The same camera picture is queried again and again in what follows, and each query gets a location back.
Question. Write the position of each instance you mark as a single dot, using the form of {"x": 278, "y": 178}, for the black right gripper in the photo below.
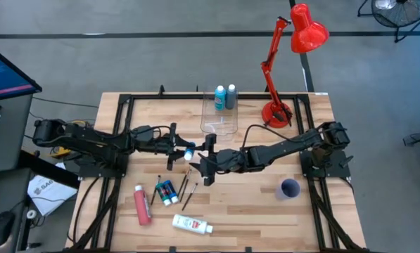
{"x": 230, "y": 161}

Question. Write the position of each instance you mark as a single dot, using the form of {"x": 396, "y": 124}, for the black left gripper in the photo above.
{"x": 150, "y": 142}

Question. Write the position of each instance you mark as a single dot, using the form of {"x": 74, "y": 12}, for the small blue paint bottle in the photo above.
{"x": 188, "y": 153}

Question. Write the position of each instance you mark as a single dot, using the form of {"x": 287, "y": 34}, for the clear plastic bin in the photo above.
{"x": 223, "y": 123}

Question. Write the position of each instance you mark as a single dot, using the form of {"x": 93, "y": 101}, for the large teal paint bottle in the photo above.
{"x": 220, "y": 100}

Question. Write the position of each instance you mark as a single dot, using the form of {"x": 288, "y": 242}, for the large grey paint bottle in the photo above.
{"x": 231, "y": 98}

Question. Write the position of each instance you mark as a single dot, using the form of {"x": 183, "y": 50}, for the large red paint bottle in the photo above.
{"x": 143, "y": 207}

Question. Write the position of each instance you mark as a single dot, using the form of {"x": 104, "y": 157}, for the large white paint bottle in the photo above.
{"x": 190, "y": 223}

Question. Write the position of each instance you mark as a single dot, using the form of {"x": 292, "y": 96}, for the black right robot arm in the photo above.
{"x": 283, "y": 149}

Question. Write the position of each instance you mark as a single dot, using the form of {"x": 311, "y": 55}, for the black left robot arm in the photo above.
{"x": 83, "y": 135}

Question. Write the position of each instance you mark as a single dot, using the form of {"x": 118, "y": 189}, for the small navy paint bottle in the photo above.
{"x": 171, "y": 191}

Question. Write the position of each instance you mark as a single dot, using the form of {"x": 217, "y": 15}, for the translucent purple plastic cup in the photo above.
{"x": 281, "y": 195}

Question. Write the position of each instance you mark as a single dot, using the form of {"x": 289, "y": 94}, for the yellow plug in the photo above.
{"x": 61, "y": 152}

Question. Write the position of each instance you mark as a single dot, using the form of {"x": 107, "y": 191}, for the white printed booklet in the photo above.
{"x": 51, "y": 193}

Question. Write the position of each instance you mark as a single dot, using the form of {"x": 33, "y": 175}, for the white tape roll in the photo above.
{"x": 31, "y": 214}

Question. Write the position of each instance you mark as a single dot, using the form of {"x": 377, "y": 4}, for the red desk lamp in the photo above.
{"x": 306, "y": 31}

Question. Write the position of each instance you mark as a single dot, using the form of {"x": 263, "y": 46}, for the computer monitor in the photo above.
{"x": 2, "y": 77}

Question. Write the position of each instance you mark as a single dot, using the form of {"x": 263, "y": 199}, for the black computer mouse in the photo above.
{"x": 0, "y": 228}

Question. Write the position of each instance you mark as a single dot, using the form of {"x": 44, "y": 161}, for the black floor fan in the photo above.
{"x": 399, "y": 12}

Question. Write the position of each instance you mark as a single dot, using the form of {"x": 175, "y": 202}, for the black aluminium table frame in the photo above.
{"x": 143, "y": 96}

